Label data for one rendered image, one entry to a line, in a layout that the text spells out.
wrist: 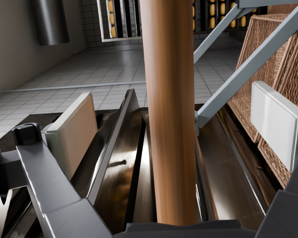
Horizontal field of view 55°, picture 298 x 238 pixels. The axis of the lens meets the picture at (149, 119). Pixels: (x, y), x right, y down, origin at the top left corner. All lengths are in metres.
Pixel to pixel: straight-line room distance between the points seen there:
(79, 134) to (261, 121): 0.11
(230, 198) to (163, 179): 0.79
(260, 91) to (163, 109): 0.06
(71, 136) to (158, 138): 0.06
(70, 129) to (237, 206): 0.82
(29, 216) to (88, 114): 0.86
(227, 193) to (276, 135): 0.84
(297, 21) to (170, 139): 0.44
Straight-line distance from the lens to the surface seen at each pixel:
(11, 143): 1.62
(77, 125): 0.17
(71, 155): 0.16
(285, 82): 1.14
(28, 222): 1.01
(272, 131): 0.17
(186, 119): 0.18
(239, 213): 0.93
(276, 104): 0.17
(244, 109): 1.59
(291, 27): 0.58
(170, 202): 0.20
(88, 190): 0.81
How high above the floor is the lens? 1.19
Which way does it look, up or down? 4 degrees up
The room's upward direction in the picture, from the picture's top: 93 degrees counter-clockwise
